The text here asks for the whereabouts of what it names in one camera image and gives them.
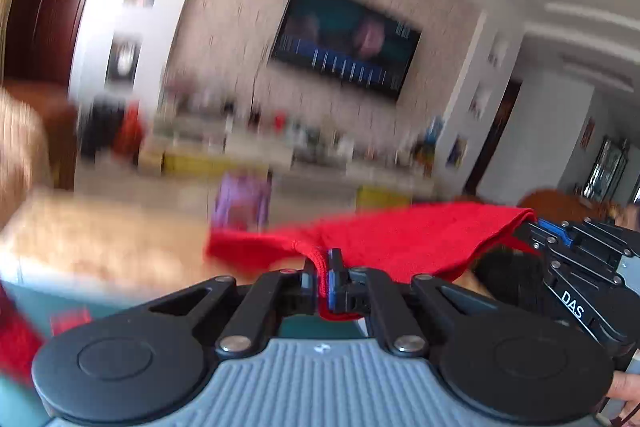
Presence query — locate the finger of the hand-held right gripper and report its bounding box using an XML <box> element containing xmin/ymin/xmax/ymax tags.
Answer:
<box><xmin>514</xmin><ymin>218</ymin><xmax>627</xmax><ymax>289</ymax></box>
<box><xmin>575</xmin><ymin>217</ymin><xmax>640</xmax><ymax>259</ymax></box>

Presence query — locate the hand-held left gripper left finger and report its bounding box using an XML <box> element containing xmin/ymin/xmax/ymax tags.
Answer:
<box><xmin>148</xmin><ymin>257</ymin><xmax>321</xmax><ymax>354</ymax></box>

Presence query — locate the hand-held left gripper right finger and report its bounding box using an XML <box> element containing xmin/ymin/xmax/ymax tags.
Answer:
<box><xmin>327</xmin><ymin>248</ymin><xmax>495</xmax><ymax>355</ymax></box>

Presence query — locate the red knit vest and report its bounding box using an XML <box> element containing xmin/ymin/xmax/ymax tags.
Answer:
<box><xmin>206</xmin><ymin>202</ymin><xmax>540</xmax><ymax>322</ymax></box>

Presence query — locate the person's right hand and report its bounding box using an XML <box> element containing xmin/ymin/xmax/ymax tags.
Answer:
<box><xmin>606</xmin><ymin>371</ymin><xmax>640</xmax><ymax>409</ymax></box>

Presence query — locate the brown wooden chair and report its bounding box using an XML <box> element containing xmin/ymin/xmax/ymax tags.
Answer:
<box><xmin>519</xmin><ymin>188</ymin><xmax>623</xmax><ymax>224</ymax></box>

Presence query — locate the glass display cabinet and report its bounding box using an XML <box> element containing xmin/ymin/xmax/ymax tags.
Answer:
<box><xmin>581</xmin><ymin>134</ymin><xmax>632</xmax><ymax>204</ymax></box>

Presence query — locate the purple pack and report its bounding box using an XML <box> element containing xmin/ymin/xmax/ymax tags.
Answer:
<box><xmin>211</xmin><ymin>171</ymin><xmax>274</xmax><ymax>231</ymax></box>

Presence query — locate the long television cabinet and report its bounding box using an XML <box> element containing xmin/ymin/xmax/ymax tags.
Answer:
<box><xmin>139</xmin><ymin>109</ymin><xmax>437</xmax><ymax>210</ymax></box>

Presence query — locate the red plastic bag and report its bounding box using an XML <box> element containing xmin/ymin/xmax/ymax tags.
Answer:
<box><xmin>117</xmin><ymin>103</ymin><xmax>145</xmax><ymax>158</ymax></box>

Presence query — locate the black bag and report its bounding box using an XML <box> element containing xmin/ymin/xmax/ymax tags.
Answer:
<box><xmin>81</xmin><ymin>101</ymin><xmax>122</xmax><ymax>160</ymax></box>

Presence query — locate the crumpled red garment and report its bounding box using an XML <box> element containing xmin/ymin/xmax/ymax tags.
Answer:
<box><xmin>0</xmin><ymin>279</ymin><xmax>93</xmax><ymax>385</ymax></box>

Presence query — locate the brown leather sofa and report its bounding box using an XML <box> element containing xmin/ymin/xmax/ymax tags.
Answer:
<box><xmin>0</xmin><ymin>81</ymin><xmax>80</xmax><ymax>220</ymax></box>

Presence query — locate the wall television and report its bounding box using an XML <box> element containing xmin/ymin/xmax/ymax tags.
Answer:
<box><xmin>269</xmin><ymin>0</ymin><xmax>423</xmax><ymax>104</ymax></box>

